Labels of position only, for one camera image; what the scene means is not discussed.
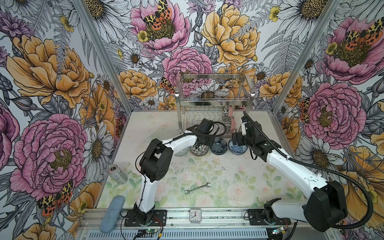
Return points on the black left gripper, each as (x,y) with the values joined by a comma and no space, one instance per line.
(210,142)

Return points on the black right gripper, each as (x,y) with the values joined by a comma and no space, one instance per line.
(240,135)

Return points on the black floral pattern bowl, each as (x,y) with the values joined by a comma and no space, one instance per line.
(199,150)

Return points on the pink rimmed patterned bowl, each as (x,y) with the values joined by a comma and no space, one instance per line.
(227,112)

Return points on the green geometric pattern bowl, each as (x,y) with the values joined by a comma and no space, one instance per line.
(230,124)

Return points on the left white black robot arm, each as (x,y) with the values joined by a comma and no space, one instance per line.
(156,159)

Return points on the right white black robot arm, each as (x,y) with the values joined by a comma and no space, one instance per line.
(325,204)

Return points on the silver metal dish rack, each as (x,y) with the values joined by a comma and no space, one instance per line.
(200,96)

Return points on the blue white floral bowl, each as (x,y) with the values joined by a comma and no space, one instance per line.
(235,149)

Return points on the dark blue petal bowl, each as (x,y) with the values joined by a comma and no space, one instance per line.
(219,146)

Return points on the silver combination wrench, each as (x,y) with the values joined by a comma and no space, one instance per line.
(206,186)

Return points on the small white square clock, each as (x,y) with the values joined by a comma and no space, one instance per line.
(195,215)

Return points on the silver drink can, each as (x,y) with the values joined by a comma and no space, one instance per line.
(116,174)

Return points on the green circuit board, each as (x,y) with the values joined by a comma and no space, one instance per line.
(149,233)

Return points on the light blue glasses case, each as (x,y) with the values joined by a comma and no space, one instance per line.
(112,214)

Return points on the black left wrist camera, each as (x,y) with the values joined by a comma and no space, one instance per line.
(205,126)

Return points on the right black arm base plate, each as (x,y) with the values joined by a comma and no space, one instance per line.
(258,217)

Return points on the right aluminium corner post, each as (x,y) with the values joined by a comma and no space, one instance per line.
(322,24)

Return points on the aluminium corner post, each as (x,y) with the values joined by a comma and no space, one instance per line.
(322,24)
(92,32)

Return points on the left aluminium corner post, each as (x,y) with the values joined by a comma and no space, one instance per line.
(92,32)

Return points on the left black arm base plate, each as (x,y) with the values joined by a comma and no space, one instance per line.
(154,218)

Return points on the aluminium front rail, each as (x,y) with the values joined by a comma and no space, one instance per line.
(179,218)

